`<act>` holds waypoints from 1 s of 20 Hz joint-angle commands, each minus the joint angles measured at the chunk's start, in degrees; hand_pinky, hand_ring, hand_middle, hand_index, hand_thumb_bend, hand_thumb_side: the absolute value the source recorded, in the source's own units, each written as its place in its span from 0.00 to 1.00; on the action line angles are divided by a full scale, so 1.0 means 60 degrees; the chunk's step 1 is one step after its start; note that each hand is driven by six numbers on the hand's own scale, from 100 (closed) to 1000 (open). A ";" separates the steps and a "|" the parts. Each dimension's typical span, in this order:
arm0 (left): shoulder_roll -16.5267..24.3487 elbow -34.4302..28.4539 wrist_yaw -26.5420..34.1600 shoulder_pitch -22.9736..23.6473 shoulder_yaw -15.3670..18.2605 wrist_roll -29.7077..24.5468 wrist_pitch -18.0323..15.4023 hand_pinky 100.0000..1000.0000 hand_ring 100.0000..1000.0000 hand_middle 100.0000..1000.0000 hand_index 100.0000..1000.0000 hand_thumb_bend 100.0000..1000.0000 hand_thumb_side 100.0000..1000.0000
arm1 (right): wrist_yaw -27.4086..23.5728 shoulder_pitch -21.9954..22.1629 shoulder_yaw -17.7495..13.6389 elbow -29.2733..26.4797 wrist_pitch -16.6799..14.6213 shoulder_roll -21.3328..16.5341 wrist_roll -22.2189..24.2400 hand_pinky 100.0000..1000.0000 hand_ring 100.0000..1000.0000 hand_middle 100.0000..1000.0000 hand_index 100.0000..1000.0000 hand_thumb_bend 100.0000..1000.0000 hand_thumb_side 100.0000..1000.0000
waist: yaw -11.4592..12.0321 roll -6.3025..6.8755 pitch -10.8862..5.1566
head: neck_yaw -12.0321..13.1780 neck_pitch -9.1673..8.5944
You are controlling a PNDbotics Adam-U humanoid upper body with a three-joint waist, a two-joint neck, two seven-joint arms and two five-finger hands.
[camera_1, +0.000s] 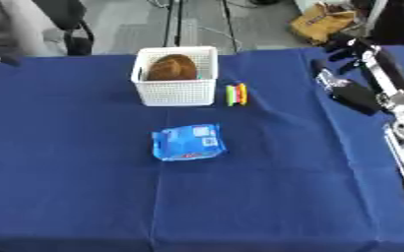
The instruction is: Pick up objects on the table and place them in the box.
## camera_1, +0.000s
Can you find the black office chair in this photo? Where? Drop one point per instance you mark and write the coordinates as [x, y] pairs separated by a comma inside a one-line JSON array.
[[73, 19]]

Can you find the white plastic basket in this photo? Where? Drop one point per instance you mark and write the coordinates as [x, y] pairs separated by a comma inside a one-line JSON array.
[[175, 93]]

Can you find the blue snack packet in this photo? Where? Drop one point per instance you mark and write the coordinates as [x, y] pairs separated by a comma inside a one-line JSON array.
[[188, 143]]

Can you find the brown round bread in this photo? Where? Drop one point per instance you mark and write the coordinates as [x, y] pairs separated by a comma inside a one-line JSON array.
[[171, 68]]

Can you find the black tripod leg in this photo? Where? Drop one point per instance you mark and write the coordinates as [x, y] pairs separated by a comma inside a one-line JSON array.
[[173, 23], [230, 26]]

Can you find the tan bag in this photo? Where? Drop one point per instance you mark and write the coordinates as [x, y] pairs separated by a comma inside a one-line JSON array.
[[321, 23]]

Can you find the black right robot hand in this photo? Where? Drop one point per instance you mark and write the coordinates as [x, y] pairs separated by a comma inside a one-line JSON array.
[[356, 95]]

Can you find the person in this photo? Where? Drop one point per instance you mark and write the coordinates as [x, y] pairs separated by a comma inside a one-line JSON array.
[[21, 29]]

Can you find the multicoloured marker pack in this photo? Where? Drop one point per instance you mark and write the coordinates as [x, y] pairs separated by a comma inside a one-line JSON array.
[[236, 94]]

